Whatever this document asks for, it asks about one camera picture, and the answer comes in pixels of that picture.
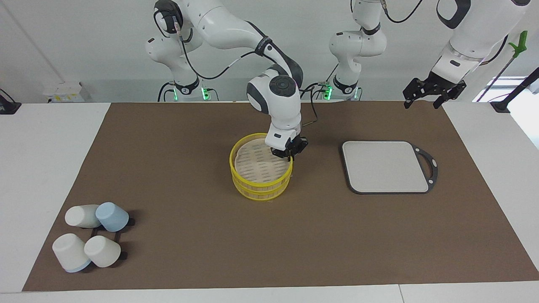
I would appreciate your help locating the green lit base connector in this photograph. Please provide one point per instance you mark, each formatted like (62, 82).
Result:
(327, 91)
(205, 93)

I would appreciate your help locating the white wall socket box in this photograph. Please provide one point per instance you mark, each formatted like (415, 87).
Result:
(65, 91)

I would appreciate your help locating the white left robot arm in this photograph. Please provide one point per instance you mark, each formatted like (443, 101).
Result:
(471, 33)

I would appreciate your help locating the green clamp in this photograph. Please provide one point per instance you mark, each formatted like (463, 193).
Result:
(520, 44)

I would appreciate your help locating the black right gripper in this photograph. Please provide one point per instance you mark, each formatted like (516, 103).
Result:
(297, 146)

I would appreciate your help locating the black cup rack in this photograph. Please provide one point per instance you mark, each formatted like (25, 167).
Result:
(123, 255)

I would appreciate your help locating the grey cutting board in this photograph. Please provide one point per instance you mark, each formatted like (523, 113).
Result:
(385, 168)

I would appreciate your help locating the black table clamp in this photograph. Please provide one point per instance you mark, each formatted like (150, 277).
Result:
(7, 105)

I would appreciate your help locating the thin metal rod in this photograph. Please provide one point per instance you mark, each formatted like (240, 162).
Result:
(499, 78)

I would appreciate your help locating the light blue cup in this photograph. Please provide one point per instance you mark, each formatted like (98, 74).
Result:
(113, 216)

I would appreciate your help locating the yellow steamer tier with liner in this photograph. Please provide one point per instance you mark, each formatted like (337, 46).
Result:
(257, 166)

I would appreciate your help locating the yellow bamboo steamer basket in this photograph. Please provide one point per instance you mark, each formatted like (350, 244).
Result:
(261, 193)

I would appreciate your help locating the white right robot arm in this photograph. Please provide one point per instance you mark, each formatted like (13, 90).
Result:
(278, 101)

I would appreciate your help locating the white cup with blue rim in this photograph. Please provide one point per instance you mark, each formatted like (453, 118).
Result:
(69, 252)

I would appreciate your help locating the cream cup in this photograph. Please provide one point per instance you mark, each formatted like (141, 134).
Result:
(102, 251)

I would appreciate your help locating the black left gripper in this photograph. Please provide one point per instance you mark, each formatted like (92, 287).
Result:
(436, 86)

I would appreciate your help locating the brown table mat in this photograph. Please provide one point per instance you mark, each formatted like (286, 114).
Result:
(210, 244)

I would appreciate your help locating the black stand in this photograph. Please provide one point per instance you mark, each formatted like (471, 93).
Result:
(516, 92)

